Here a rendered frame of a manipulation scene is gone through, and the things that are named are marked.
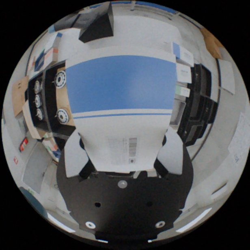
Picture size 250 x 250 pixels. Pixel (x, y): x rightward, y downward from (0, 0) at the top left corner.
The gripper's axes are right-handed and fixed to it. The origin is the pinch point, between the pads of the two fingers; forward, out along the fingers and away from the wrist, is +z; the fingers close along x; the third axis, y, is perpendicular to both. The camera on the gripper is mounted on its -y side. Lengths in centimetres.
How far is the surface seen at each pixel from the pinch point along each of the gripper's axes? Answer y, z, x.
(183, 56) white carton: -28, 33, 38
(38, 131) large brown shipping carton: 18, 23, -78
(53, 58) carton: -37, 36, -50
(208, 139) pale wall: 131, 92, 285
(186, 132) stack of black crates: 53, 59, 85
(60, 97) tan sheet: -2.4, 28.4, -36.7
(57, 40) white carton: -59, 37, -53
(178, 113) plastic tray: 17, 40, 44
